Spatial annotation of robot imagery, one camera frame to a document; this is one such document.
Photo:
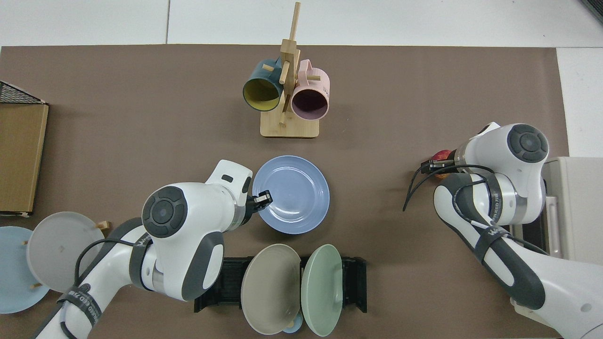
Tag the red yellow apple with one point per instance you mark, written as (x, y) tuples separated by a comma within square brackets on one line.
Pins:
[(443, 154)]

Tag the black dish rack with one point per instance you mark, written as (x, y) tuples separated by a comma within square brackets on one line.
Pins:
[(231, 282)]

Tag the beige plate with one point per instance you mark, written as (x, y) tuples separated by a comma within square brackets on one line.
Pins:
[(271, 289)]

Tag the green plate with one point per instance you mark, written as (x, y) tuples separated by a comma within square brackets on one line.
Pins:
[(320, 292)]

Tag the wooden plate stand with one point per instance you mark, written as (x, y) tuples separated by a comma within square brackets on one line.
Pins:
[(102, 225)]

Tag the pale grey plate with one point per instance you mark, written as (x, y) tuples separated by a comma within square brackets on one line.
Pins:
[(56, 249)]

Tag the light blue plate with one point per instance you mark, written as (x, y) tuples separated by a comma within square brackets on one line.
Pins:
[(12, 273)]

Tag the wooden cup stand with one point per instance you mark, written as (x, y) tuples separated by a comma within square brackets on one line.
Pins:
[(288, 126)]

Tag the dark teal cup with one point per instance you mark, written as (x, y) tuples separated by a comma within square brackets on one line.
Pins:
[(261, 94)]

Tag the brown table cloth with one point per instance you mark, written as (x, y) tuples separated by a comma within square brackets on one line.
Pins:
[(141, 141)]

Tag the small blue round thing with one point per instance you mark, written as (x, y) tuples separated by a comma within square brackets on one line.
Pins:
[(294, 326)]

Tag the pink cup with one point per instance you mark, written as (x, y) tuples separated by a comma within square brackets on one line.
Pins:
[(316, 80)]

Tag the pale toaster oven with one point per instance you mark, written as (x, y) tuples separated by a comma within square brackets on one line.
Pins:
[(579, 207)]

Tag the dark grey object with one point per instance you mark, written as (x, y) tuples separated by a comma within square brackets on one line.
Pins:
[(594, 8)]

